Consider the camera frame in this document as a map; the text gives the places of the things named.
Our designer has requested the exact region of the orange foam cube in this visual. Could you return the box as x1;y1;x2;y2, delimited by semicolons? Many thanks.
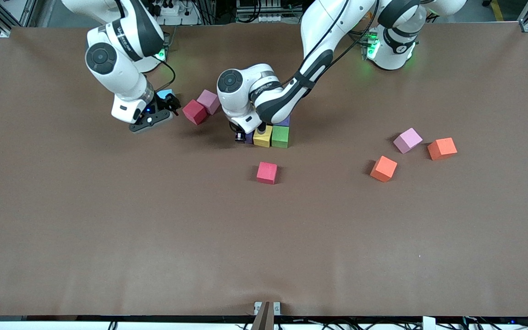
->
370;155;398;183
427;137;458;161

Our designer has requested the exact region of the yellow foam cube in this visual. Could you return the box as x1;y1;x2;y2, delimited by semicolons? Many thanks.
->
253;125;273;148

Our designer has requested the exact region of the pink foam cube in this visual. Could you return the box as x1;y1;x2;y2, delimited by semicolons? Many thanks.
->
197;89;221;115
393;127;424;154

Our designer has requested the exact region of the green foam cube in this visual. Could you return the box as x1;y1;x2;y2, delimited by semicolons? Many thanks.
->
271;126;290;149

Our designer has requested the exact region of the red foam cube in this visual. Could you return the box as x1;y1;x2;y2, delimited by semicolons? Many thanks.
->
182;99;208;125
256;161;278;185

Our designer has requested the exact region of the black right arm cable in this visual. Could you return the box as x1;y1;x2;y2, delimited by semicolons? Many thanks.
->
156;55;176;92

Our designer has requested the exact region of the white power strip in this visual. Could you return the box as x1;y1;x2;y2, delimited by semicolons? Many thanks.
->
152;0;200;26

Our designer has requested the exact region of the brown paper table cover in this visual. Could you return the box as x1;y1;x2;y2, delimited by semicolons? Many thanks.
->
0;23;528;318

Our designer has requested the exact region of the small metal bracket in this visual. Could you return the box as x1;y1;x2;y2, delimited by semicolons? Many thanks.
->
254;301;281;317

